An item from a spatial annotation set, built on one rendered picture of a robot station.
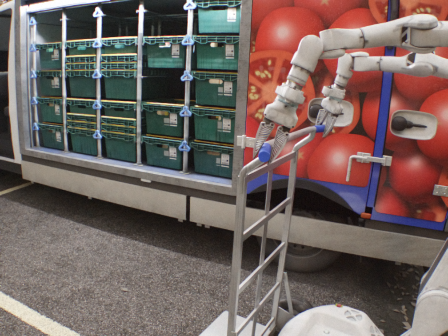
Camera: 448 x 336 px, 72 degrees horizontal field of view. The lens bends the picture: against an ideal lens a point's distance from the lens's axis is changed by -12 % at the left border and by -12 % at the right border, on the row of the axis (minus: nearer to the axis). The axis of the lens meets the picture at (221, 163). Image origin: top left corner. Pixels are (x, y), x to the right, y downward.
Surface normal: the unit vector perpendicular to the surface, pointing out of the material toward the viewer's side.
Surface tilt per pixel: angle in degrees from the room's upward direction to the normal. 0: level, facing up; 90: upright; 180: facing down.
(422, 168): 90
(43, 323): 0
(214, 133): 91
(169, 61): 98
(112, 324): 0
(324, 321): 73
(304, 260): 60
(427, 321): 90
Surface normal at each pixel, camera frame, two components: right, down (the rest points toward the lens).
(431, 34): -0.34, 0.64
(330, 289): 0.05, -0.97
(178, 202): -0.38, 0.22
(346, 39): -0.09, 0.20
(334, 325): -0.53, -0.10
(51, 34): 0.92, 0.14
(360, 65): -0.59, 0.18
